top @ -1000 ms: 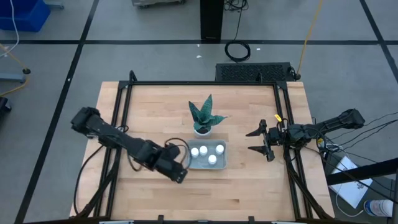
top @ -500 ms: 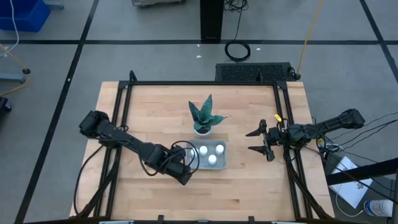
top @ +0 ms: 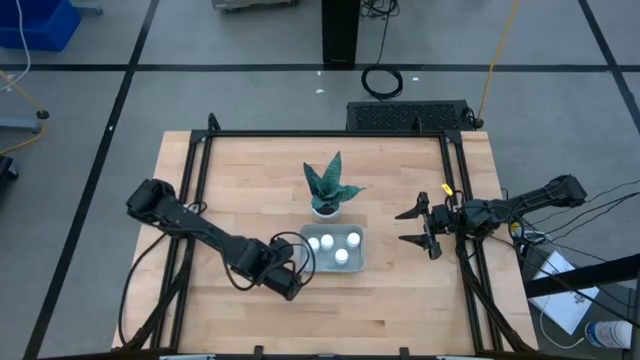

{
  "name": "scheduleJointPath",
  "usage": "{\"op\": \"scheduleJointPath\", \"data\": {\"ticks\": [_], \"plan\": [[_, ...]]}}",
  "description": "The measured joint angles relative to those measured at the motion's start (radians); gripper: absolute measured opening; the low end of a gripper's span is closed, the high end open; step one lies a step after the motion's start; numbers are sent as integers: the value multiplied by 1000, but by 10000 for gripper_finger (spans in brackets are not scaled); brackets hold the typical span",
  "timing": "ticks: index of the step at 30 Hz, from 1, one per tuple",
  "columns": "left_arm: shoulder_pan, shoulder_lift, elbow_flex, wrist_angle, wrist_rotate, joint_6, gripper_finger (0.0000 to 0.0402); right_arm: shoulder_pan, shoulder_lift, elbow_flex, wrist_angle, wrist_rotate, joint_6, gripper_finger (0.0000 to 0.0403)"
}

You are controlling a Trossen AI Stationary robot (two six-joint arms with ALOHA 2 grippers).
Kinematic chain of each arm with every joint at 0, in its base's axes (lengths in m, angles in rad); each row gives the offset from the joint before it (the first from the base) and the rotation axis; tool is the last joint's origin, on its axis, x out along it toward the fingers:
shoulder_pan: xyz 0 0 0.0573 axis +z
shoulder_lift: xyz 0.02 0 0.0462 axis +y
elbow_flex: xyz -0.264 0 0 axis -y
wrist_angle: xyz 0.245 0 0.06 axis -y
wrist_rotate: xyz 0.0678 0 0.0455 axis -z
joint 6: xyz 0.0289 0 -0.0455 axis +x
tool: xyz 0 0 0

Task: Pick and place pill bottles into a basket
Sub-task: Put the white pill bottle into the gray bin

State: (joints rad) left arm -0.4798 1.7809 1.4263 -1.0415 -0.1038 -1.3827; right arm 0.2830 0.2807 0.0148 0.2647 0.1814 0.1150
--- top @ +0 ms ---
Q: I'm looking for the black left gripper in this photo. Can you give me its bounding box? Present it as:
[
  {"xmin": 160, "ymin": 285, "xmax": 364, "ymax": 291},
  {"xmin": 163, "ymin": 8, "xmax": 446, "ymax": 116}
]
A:
[{"xmin": 262, "ymin": 238, "xmax": 315, "ymax": 302}]

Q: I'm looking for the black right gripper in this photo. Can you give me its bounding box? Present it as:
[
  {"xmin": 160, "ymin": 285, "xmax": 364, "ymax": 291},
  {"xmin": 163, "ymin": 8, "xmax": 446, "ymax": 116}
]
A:
[{"xmin": 394, "ymin": 192, "xmax": 459, "ymax": 261}]

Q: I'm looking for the grey plastic basket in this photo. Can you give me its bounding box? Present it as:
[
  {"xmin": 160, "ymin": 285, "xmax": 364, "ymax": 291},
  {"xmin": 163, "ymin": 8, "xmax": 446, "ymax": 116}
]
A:
[{"xmin": 298, "ymin": 223, "xmax": 367, "ymax": 274}]

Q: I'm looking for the white plant pot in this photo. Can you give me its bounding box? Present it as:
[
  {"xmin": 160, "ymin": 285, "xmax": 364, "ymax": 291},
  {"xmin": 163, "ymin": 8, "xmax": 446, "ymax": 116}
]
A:
[{"xmin": 311, "ymin": 202, "xmax": 342, "ymax": 224}]

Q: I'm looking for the green snake plant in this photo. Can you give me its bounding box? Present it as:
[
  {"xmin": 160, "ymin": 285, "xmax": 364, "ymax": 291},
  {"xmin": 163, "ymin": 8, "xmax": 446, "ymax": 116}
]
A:
[{"xmin": 302, "ymin": 150, "xmax": 367, "ymax": 211}]

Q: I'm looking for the black floor mat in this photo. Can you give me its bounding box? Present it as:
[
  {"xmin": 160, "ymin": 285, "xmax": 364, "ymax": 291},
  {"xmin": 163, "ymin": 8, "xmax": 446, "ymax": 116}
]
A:
[{"xmin": 345, "ymin": 99, "xmax": 475, "ymax": 133}]

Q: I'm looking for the white paper booklet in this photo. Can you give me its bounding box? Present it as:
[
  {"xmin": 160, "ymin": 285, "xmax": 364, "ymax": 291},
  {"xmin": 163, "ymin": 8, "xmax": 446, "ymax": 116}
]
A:
[{"xmin": 528, "ymin": 249, "xmax": 601, "ymax": 337}]

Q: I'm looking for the black aluminium beam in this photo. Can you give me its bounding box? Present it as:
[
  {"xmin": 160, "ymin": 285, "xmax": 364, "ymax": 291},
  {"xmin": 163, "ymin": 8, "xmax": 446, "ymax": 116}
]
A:
[{"xmin": 523, "ymin": 253, "xmax": 640, "ymax": 300}]

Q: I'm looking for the black column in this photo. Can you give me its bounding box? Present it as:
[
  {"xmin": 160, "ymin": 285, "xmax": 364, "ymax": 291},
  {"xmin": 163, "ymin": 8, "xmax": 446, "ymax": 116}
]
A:
[{"xmin": 321, "ymin": 0, "xmax": 362, "ymax": 69}]

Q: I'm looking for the clear plastic water bottle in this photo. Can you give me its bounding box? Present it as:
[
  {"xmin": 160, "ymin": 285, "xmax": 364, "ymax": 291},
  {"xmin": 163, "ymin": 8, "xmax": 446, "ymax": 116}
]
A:
[{"xmin": 583, "ymin": 319, "xmax": 634, "ymax": 350}]

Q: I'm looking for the blue plastic bin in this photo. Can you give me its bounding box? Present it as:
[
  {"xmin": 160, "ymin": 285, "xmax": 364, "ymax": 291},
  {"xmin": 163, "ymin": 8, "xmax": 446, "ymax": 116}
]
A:
[{"xmin": 0, "ymin": 0, "xmax": 83, "ymax": 53}]

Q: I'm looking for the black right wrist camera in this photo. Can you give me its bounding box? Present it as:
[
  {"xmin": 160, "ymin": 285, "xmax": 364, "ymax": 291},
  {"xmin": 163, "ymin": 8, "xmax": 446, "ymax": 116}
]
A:
[{"xmin": 439, "ymin": 207, "xmax": 459, "ymax": 231}]

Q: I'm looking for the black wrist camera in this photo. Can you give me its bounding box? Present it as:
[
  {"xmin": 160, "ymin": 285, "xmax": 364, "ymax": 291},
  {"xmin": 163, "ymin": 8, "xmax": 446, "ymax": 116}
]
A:
[
  {"xmin": 439, "ymin": 207, "xmax": 459, "ymax": 231},
  {"xmin": 249, "ymin": 242, "xmax": 279, "ymax": 279}
]

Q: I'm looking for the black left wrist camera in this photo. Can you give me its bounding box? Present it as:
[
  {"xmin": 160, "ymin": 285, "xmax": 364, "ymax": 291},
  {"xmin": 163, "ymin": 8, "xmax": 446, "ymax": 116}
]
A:
[{"xmin": 249, "ymin": 242, "xmax": 279, "ymax": 279}]

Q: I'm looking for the black aluminium table frame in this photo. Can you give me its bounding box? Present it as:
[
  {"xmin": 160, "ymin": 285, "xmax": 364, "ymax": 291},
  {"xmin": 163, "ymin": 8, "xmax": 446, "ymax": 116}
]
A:
[{"xmin": 112, "ymin": 112, "xmax": 539, "ymax": 357}]

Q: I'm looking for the black hanging cable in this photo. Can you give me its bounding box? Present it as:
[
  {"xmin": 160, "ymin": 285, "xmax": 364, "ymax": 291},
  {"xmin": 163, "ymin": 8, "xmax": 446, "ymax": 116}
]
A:
[{"xmin": 359, "ymin": 0, "xmax": 405, "ymax": 101}]

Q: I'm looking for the yellow hanging cable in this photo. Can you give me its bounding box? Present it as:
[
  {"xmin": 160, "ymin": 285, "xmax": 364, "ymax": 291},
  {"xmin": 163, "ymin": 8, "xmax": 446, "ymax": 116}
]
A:
[
  {"xmin": 476, "ymin": 0, "xmax": 522, "ymax": 126},
  {"xmin": 0, "ymin": 69, "xmax": 51, "ymax": 157}
]

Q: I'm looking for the white cable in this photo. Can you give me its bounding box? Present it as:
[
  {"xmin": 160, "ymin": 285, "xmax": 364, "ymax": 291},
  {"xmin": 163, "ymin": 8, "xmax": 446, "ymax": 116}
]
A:
[{"xmin": 0, "ymin": 0, "xmax": 32, "ymax": 95}]

